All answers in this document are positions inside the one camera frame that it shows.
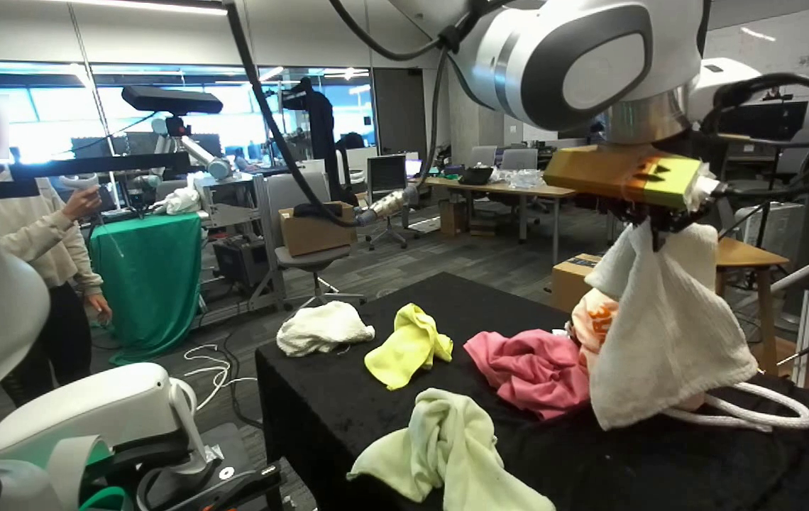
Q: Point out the small dark monitor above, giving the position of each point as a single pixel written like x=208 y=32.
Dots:
x=387 y=172

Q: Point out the person in beige sweater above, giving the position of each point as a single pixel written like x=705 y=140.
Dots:
x=63 y=258

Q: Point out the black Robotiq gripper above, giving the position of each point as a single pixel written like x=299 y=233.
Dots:
x=676 y=219

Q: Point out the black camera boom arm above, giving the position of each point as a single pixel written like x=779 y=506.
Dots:
x=138 y=164

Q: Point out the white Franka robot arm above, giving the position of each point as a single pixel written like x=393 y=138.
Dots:
x=563 y=66

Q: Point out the yellow cloth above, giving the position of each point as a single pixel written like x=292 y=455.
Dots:
x=405 y=350

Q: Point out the cream white towel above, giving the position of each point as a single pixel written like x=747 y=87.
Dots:
x=669 y=331

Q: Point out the gray office chair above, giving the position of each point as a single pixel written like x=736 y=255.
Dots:
x=292 y=189

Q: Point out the small white cloth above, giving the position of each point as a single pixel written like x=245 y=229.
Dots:
x=323 y=331

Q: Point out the white crumpled cloth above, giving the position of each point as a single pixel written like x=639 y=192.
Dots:
x=177 y=201

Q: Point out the brown open cardboard box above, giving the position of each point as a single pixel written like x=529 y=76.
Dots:
x=319 y=233

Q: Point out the black vertical pole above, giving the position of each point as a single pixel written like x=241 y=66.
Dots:
x=702 y=23

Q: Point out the pale green cloth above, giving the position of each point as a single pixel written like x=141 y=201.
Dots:
x=462 y=455

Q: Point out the peach cloth with orange print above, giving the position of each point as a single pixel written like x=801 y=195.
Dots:
x=593 y=327

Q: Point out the black stereo camera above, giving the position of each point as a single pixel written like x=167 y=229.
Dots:
x=171 y=100

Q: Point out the wooden stool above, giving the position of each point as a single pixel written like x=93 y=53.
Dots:
x=745 y=255

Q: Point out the long wooden desk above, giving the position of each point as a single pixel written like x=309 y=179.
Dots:
x=519 y=187

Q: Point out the green drape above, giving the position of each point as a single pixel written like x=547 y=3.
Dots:
x=148 y=286

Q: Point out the pink cloth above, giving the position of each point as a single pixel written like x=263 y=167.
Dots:
x=527 y=374

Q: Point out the cardboard box with black tape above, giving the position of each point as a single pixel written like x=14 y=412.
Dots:
x=574 y=279

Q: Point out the black table cover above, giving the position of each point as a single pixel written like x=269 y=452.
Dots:
x=327 y=408

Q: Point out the black clamp bracket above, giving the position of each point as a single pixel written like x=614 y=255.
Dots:
x=207 y=488

